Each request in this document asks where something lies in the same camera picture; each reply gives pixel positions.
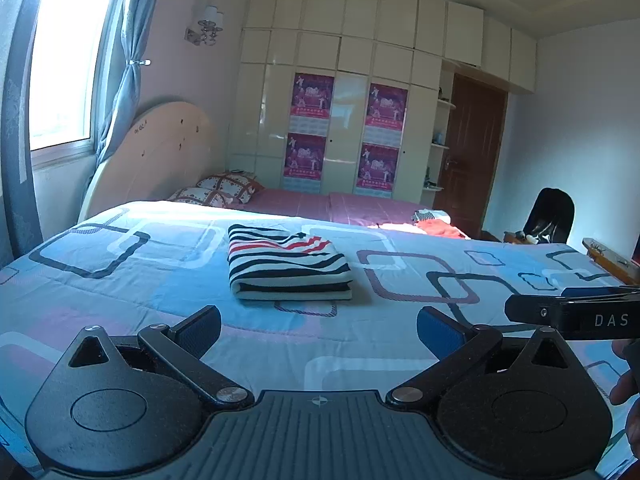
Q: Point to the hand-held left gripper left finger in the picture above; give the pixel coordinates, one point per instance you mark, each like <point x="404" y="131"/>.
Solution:
<point x="197" y="329"/>

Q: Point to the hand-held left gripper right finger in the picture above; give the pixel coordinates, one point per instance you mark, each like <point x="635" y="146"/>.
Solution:
<point x="440" y="329"/>

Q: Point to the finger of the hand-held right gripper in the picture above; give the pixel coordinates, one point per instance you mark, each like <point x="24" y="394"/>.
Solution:
<point x="535" y="309"/>

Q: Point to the striped knit sweater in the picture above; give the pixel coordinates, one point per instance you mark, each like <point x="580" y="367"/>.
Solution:
<point x="287" y="265"/>

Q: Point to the person's right hand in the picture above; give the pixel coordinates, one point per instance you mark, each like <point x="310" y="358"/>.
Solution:
<point x="627" y="375"/>

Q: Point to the blue patterned blanket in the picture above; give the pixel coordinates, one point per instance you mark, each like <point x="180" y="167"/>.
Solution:
<point x="125" y="300"/>

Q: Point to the black chair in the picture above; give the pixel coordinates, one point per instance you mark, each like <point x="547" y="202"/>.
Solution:
<point x="550" y="215"/>

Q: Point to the orange cloth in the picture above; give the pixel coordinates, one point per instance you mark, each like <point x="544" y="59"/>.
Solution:
<point x="445" y="230"/>

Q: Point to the zebra print cloth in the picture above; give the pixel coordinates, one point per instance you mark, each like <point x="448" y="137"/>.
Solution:
<point x="427" y="215"/>

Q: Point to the red patterned pillow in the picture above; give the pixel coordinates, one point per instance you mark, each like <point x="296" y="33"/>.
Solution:
<point x="192" y="196"/>
<point x="230" y="187"/>

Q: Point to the brown wooden door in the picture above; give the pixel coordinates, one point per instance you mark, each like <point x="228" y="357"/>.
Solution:
<point x="470" y="155"/>

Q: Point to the pink bed sheet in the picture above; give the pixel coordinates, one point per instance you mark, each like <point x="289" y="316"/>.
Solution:
<point x="325" y="207"/>

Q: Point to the beige wooden headboard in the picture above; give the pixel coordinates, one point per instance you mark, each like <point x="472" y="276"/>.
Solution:
<point x="160" y="160"/>

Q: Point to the cream wardrobe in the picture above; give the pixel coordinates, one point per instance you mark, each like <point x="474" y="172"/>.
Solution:
<point x="270" y="110"/>

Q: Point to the blue curtain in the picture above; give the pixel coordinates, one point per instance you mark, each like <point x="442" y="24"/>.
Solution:
<point x="130" y="90"/>

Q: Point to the dark patterned curtain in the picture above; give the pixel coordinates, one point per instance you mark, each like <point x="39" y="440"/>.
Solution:
<point x="20" y="135"/>

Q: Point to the window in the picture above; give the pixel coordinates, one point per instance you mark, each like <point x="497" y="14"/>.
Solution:
<point x="65" y="60"/>

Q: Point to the wooden frame with metal hardware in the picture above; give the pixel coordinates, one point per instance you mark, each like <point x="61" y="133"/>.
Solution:
<point x="612" y="260"/>

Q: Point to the purple wall poster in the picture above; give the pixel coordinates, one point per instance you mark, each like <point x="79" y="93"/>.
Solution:
<point x="305" y="160"/>
<point x="312" y="102"/>
<point x="377" y="169"/>
<point x="386" y="112"/>

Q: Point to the wall lamp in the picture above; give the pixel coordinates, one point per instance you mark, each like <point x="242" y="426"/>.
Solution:
<point x="207" y="25"/>

